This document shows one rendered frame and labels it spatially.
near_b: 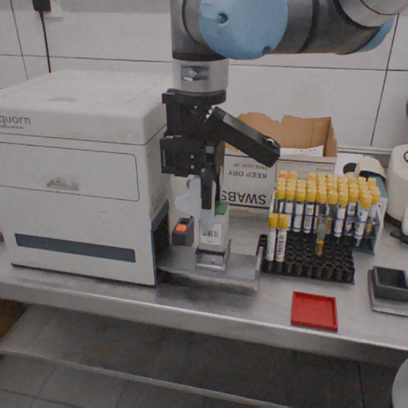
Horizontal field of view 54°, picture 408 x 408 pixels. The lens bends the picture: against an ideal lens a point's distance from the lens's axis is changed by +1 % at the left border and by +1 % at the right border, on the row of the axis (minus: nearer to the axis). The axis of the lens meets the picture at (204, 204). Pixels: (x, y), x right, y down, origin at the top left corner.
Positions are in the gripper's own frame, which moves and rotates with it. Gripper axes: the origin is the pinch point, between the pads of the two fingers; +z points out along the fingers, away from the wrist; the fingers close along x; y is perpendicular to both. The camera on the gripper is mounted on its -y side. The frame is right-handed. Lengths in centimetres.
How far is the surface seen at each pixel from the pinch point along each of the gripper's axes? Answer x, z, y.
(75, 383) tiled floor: -34, 100, 60
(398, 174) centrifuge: -27.9, 1.3, -32.4
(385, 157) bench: -58, 9, -36
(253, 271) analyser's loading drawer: 1.3, 8.4, -6.9
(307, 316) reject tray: 5.6, 12.2, -16.0
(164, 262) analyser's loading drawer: 2.3, 8.4, 7.9
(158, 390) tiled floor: -38, 100, 28
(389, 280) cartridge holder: -4.8, 11.0, -29.1
